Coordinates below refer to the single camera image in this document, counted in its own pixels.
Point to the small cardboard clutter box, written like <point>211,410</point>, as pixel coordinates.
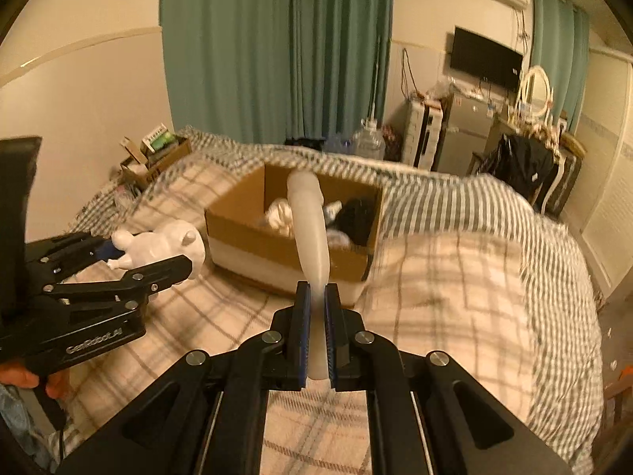
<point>143,176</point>

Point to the grey mini fridge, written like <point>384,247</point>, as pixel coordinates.
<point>465,129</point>

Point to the white oval vanity mirror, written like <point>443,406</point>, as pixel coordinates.
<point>534,100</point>

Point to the translucent white shoehorn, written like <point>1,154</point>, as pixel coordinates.
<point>306,200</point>

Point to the plaid beige blanket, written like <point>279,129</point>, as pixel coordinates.
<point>206,415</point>

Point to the black wall television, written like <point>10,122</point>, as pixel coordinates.
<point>485,59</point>

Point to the green checkered bed sheet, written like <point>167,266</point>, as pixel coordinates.
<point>463,265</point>

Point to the open cardboard box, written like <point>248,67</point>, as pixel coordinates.
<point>241,242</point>

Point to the large clear water bottle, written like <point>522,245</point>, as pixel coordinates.
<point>368,141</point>

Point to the person's left hand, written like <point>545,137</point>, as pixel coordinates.
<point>16,374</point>

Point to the green white box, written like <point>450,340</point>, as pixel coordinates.
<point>157,139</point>

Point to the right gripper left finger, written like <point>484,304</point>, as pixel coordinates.
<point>206,414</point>

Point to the black jacket on chair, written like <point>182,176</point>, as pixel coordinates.
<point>521,162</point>

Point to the white cloth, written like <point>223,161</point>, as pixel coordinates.
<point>279,217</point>

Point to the white ceramic pig figurine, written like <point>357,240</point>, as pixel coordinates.
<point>170,239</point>

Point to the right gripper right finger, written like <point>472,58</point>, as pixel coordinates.
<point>426,414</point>

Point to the green curtain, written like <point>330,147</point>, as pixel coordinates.
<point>560,44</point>
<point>264,71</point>

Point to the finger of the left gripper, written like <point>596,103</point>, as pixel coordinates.
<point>65,255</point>
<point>135,284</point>

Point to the black remote control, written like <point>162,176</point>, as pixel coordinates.
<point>355,219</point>

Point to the white louvered wardrobe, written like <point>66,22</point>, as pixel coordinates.
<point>599,209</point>

